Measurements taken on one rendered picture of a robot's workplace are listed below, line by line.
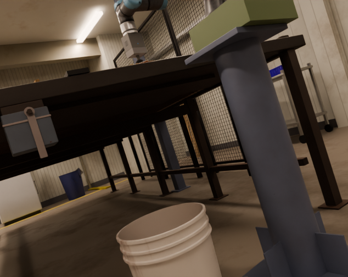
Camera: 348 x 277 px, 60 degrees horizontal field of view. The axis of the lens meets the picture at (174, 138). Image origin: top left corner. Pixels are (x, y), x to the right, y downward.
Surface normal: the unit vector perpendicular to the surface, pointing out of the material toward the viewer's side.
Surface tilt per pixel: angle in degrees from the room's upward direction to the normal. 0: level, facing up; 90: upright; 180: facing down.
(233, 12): 90
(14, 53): 90
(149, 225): 87
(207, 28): 90
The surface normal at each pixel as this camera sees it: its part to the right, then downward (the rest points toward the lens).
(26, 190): 0.51, -0.15
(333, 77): -0.77, 0.26
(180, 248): 0.33, -0.04
